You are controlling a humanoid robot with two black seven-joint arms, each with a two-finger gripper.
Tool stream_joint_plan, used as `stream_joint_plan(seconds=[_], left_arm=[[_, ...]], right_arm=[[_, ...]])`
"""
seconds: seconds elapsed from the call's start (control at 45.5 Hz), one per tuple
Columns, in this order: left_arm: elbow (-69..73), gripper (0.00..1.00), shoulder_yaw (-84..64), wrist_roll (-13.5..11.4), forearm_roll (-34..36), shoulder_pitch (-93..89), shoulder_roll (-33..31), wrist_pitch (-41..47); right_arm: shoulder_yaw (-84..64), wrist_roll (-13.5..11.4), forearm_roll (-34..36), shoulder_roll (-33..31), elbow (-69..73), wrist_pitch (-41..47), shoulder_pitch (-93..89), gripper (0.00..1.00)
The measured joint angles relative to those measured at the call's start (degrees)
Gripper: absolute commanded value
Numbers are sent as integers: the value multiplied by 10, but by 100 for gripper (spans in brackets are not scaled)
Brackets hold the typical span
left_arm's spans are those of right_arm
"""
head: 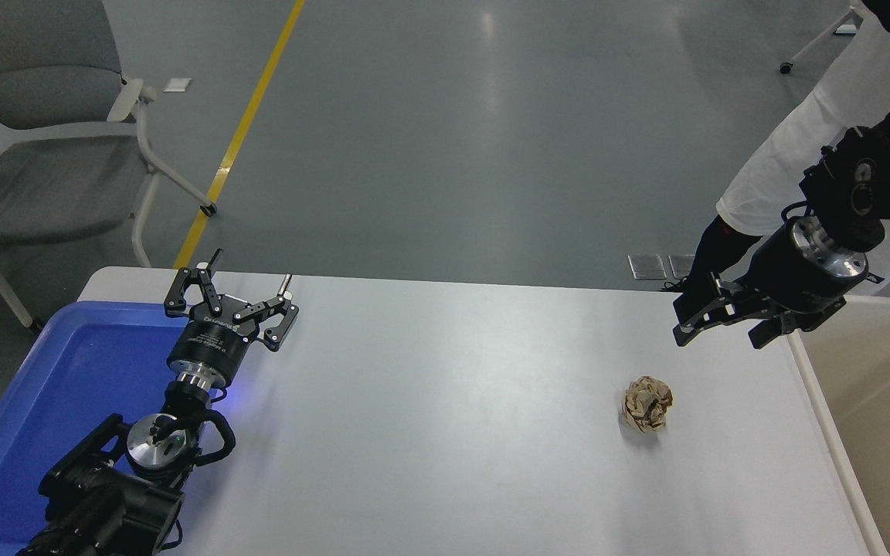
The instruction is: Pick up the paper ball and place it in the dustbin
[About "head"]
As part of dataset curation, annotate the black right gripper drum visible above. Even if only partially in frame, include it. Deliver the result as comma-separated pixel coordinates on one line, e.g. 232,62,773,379
742,222,849,333

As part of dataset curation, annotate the large pale bin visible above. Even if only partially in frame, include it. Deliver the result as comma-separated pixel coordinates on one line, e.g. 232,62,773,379
785,293,890,556

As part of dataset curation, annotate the person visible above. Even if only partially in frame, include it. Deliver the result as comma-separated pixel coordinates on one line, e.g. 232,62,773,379
660,0,890,298

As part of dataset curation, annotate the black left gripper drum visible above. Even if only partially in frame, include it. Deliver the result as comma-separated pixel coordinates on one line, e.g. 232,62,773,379
166,298,259,381

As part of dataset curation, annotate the grey office chair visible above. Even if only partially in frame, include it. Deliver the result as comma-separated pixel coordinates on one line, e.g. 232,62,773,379
0,0,219,268

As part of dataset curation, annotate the tan paper ball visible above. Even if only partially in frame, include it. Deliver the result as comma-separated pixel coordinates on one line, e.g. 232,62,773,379
620,376,674,433

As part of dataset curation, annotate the white wheeled stand leg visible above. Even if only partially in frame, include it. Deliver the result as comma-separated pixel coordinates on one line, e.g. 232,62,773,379
780,4,867,75

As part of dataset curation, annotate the blue plastic tray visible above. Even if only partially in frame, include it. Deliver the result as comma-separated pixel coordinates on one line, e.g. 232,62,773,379
0,301,228,556

